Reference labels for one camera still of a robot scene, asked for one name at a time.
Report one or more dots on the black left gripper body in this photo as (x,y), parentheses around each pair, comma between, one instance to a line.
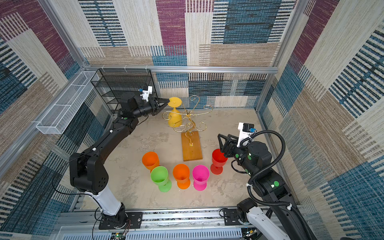
(153,106)

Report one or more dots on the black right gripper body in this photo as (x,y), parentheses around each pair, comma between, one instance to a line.
(232,151)

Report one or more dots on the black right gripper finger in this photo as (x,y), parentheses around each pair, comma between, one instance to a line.
(223,144)
(229,137)

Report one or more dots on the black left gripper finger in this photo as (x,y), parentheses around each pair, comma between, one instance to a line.
(160,101)
(159,106)

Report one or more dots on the red wine glass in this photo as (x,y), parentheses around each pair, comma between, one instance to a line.
(218,161)

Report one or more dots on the yellow wine glass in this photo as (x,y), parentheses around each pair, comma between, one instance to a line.
(174,116)

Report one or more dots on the pink wine glass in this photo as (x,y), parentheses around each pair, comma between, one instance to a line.
(201,175)

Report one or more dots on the orange wine glass back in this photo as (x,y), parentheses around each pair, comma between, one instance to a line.
(181,173)

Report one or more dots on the orange wine glass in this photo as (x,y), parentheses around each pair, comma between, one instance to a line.
(181,173)
(150,160)

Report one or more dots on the orange wine glass front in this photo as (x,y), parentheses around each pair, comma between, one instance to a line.
(150,160)

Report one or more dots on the green wine glass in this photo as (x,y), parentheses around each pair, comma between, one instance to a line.
(160,176)

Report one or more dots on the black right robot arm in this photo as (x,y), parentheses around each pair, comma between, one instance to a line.
(270,207)

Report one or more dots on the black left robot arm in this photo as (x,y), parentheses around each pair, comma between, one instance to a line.
(87,172)

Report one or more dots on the black mesh shelf rack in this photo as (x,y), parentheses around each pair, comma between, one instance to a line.
(111,84)

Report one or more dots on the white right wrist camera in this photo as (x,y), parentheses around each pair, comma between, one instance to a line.
(246,135)

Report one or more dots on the gold wire wine glass rack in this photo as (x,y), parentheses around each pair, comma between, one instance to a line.
(189,130)

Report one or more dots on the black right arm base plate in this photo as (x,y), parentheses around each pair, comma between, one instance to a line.
(233,217)

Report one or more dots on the aluminium front rail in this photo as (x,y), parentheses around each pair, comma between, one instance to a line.
(157,224)

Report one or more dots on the white mesh wall basket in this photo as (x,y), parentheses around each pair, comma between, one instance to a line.
(59,116)

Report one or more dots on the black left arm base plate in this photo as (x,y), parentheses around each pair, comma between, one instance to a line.
(121,221)

